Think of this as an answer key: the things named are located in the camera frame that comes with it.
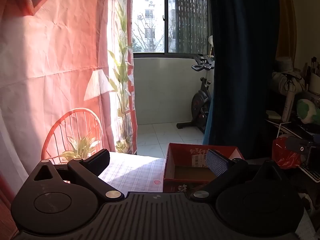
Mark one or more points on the red plastic bag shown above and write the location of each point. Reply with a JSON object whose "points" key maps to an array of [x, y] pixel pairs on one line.
{"points": [[284, 157]]}

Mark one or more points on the dark blue curtain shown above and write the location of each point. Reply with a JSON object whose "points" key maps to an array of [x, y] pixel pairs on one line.
{"points": [[245, 38]]}

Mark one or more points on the black exercise bike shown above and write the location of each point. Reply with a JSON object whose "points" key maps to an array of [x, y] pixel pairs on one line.
{"points": [[200, 103]]}

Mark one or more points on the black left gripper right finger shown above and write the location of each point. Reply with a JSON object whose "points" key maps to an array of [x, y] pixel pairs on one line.
{"points": [[252, 200]]}

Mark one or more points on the green white plush toy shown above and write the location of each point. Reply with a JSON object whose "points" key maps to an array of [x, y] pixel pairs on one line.
{"points": [[308, 112]]}

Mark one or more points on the window with dark frame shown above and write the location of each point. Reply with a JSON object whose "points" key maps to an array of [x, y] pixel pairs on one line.
{"points": [[170, 28]]}

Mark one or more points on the grey drawstring bag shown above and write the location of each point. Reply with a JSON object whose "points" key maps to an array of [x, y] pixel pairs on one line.
{"points": [[286, 77]]}

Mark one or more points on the white wire shelf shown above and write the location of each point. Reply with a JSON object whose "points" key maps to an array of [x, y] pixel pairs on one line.
{"points": [[304, 139]]}

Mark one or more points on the red strawberry cardboard box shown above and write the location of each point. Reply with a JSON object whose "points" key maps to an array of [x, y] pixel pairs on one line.
{"points": [[185, 166]]}

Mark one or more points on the pink printed curtain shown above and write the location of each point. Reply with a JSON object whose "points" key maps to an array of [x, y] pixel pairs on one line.
{"points": [[56, 56]]}

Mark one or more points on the white spray bottle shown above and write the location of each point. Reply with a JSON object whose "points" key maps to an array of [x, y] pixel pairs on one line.
{"points": [[288, 106]]}

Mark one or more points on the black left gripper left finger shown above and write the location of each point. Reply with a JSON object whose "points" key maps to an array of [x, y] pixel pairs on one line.
{"points": [[59, 199]]}

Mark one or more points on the red wire chair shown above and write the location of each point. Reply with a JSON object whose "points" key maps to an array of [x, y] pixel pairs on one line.
{"points": [[77, 134]]}

